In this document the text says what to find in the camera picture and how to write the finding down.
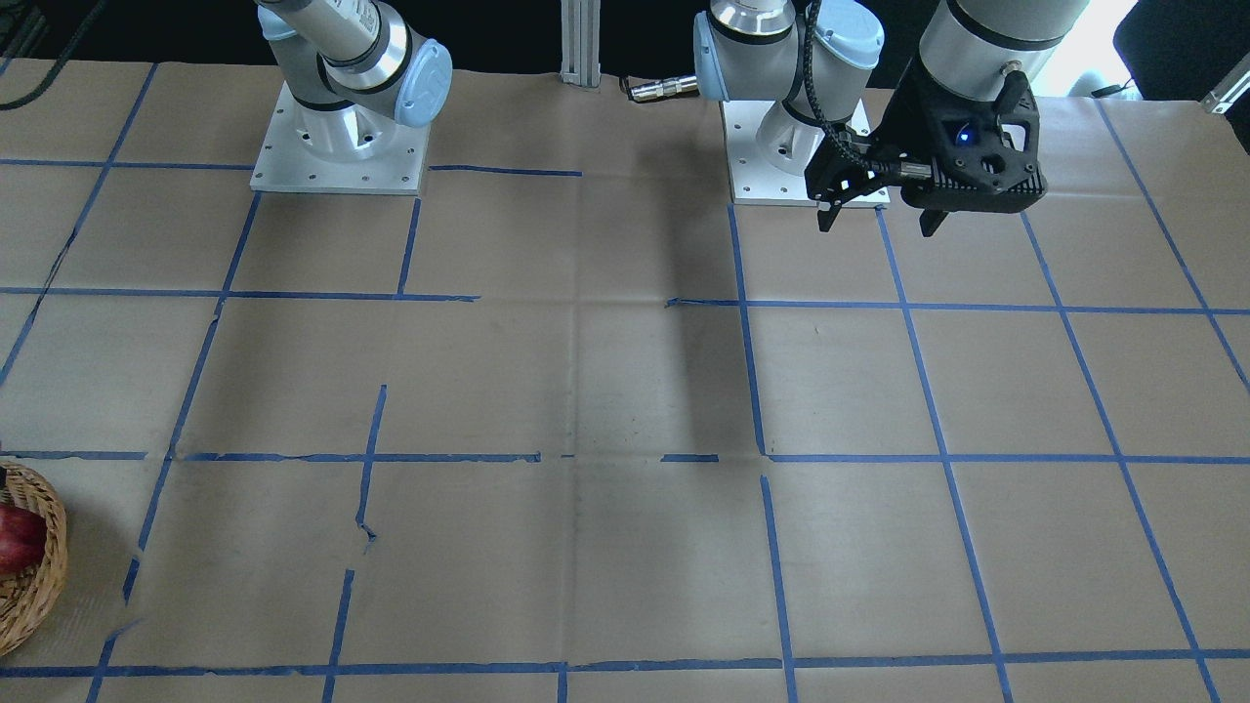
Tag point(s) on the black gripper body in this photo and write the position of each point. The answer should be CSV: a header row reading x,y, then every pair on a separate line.
x,y
906,125

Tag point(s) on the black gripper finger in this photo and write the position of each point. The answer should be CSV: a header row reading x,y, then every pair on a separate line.
x,y
931,220
839,173

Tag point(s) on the dark red apple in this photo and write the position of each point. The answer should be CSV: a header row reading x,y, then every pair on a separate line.
x,y
23,539

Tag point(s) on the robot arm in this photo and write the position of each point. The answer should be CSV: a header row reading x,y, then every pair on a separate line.
x,y
356,71
818,61

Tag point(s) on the wicker basket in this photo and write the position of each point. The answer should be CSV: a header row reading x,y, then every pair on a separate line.
x,y
30,594

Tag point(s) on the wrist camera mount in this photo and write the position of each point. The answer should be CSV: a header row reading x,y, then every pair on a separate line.
x,y
986,156

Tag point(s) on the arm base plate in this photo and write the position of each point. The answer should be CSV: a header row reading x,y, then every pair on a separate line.
x,y
349,151
768,151

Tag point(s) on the metal cable connector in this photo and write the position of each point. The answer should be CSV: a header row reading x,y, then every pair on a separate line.
x,y
655,91

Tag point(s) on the aluminium frame post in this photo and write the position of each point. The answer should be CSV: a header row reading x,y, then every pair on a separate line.
x,y
580,40

